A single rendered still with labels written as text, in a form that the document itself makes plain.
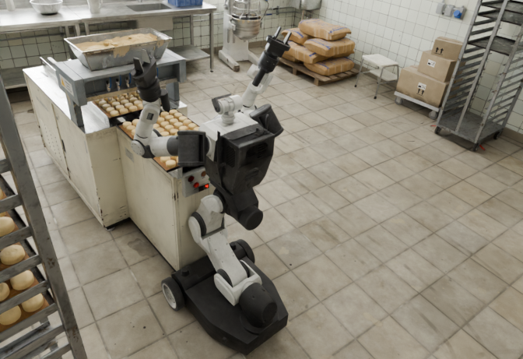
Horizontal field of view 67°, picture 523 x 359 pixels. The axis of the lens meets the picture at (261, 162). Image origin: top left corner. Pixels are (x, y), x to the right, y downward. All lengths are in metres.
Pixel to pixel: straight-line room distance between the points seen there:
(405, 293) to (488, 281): 0.63
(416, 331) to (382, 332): 0.21
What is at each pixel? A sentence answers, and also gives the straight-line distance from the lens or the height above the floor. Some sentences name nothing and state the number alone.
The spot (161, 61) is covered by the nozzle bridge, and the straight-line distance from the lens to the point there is 2.69.
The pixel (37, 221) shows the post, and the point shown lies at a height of 1.45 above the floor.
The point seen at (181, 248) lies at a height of 0.31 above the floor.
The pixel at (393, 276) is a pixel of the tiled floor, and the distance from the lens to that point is 2.96.
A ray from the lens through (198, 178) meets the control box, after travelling 2.18.
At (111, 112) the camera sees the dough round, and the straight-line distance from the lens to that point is 2.65.
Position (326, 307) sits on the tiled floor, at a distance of 2.65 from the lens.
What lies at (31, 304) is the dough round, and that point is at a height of 1.15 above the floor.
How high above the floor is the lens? 2.06
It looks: 33 degrees down
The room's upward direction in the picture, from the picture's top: 4 degrees clockwise
